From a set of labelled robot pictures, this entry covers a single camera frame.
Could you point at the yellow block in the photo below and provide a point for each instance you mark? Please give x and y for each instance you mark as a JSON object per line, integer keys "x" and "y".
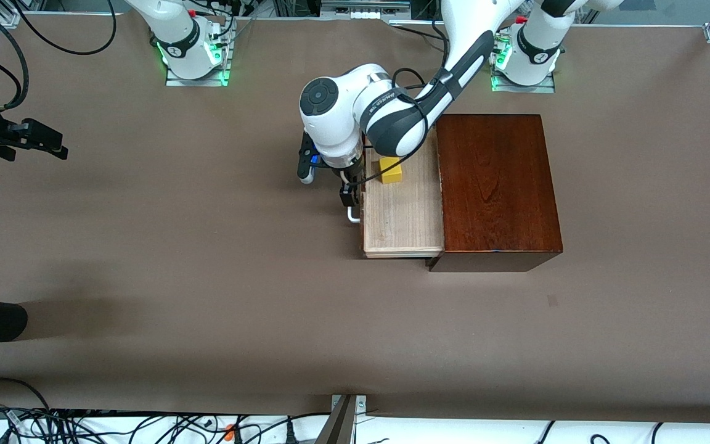
{"x": 391, "y": 171}

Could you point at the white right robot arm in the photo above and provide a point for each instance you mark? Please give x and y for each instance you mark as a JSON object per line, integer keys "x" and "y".
{"x": 176, "y": 37}

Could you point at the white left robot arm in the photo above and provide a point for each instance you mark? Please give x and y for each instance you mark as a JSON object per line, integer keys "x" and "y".
{"x": 330, "y": 117}

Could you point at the dark brown wooden cabinet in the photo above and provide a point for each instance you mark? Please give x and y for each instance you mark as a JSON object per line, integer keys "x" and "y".
{"x": 497, "y": 185}

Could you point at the white power strip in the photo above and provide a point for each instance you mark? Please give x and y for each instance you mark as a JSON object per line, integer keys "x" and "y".
{"x": 361, "y": 15}

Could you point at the grey metal pole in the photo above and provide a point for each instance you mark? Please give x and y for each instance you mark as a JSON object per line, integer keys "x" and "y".
{"x": 333, "y": 425}

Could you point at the black power plug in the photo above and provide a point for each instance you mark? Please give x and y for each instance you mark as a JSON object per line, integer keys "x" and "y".
{"x": 289, "y": 431}

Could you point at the orange connector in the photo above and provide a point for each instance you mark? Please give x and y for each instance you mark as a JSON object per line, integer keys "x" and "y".
{"x": 230, "y": 431}

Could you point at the silver bracket plate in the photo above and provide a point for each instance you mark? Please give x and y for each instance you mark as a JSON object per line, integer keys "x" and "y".
{"x": 361, "y": 402}

